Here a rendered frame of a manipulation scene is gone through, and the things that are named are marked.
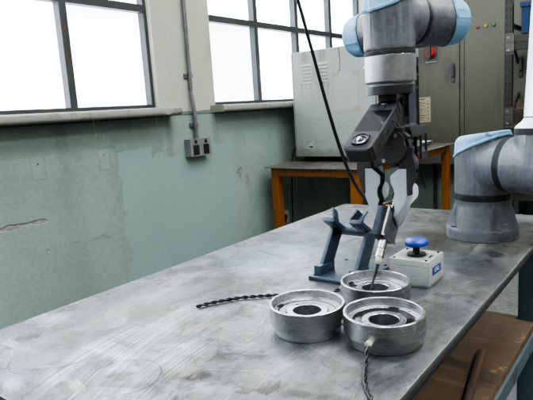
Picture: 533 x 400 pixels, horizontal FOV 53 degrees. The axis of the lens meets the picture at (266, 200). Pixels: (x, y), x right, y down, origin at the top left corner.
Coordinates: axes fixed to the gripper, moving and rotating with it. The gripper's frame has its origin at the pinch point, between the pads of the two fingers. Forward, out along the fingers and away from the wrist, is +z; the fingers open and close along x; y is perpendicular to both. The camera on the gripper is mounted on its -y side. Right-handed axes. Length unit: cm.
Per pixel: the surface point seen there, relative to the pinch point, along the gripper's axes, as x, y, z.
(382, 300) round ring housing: -3.8, -9.6, 9.4
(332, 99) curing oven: 130, 190, -21
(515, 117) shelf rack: 68, 329, -1
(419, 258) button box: -0.9, 8.9, 8.6
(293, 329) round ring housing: 3.1, -21.3, 10.8
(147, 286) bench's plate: 41.3, -15.6, 12.9
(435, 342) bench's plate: -11.8, -11.1, 13.1
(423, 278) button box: -2.3, 7.3, 11.5
